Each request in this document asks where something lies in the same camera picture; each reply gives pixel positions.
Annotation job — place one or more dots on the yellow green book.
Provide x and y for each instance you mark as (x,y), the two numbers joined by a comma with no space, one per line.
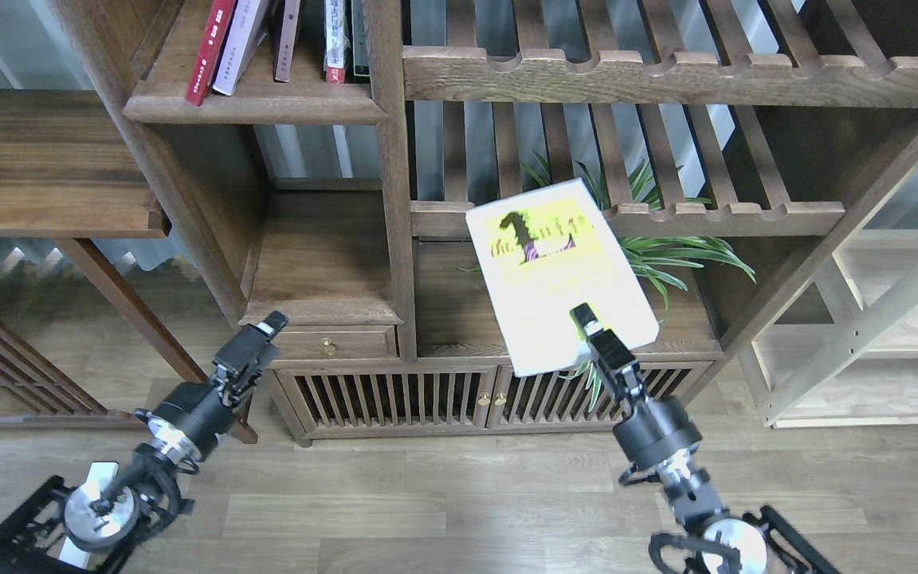
(544,252)

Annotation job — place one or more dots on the red white upright book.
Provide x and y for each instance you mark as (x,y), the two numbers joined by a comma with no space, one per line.
(335,41)

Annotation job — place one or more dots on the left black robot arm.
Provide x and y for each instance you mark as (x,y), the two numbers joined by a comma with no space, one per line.
(145,497)

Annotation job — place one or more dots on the dark wooden side table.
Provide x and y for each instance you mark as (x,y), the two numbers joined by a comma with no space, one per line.
(67,175)

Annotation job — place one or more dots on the dark upright book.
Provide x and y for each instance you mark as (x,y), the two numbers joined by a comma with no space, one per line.
(361,67)

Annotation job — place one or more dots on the white and purple book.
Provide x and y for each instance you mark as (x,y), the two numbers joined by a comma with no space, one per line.
(245,32)

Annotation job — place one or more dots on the dark slatted wooden rack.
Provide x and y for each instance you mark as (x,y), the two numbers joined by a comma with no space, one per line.
(52,400)

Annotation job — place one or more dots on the dark wooden bookshelf cabinet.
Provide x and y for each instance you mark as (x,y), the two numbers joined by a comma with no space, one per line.
(780,126)

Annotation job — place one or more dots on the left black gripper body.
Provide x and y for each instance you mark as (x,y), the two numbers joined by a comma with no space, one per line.
(190,422)

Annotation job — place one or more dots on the white bar on floor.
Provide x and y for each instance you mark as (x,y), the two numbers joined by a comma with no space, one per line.
(90,537)

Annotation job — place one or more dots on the brass drawer knob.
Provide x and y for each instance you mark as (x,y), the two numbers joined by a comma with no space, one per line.
(328,346)

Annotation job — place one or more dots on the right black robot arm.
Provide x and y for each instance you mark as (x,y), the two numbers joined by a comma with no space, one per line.
(717,541)

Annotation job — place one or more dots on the light wooden shelf unit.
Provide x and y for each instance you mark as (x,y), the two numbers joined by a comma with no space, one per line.
(860,365)

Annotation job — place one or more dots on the green spider plant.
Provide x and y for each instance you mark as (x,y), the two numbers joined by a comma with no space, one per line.
(644,254)

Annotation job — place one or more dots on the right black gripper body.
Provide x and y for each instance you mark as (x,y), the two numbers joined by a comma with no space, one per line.
(652,431)

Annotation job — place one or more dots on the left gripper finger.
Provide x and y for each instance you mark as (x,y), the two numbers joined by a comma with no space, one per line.
(250,351)

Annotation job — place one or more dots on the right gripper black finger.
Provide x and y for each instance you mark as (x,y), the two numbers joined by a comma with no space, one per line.
(613,360)

